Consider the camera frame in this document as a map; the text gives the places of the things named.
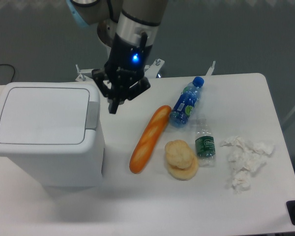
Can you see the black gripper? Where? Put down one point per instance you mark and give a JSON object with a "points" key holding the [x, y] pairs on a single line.
{"points": [[125, 71]]}

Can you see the white plastic trash can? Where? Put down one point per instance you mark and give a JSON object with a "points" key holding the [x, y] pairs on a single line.
{"points": [[52, 131]]}

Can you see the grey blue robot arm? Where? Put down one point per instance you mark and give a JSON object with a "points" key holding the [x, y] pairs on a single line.
{"points": [[129, 28]]}

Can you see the orange baguette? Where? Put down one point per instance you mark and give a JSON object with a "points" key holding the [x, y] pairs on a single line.
{"points": [[149, 138]]}

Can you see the blue plastic bottle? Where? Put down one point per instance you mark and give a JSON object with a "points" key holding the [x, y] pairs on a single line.
{"points": [[185, 105]]}

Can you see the pale knotted bread roll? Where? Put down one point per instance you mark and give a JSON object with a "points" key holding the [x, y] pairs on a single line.
{"points": [[179, 154]]}

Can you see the clear green-label water bottle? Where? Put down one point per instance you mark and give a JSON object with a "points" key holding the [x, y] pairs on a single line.
{"points": [[204, 144]]}

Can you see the round flat bread bun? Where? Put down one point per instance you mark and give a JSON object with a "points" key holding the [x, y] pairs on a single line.
{"points": [[184, 174]]}

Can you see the small crumpled white tissue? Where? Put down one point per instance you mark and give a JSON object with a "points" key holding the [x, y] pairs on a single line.
{"points": [[239, 182]]}

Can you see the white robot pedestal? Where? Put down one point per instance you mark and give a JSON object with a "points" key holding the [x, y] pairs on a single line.
{"points": [[152, 68]]}

